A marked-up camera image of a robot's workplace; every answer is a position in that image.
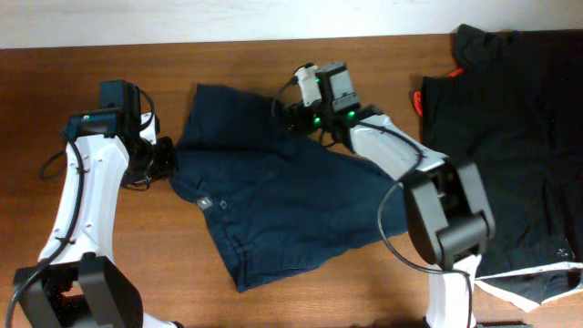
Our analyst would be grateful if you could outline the navy blue shorts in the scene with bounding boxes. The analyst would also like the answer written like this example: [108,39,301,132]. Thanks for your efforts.
[170,84,407,292]

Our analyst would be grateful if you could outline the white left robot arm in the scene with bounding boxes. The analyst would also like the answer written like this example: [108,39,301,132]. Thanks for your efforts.
[4,79,180,327]

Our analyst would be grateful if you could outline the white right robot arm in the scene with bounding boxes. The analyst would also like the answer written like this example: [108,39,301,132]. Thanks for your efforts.
[277,62,496,327]

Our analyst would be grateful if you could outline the black clothes pile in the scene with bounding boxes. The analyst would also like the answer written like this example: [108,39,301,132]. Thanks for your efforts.
[421,25,582,312]

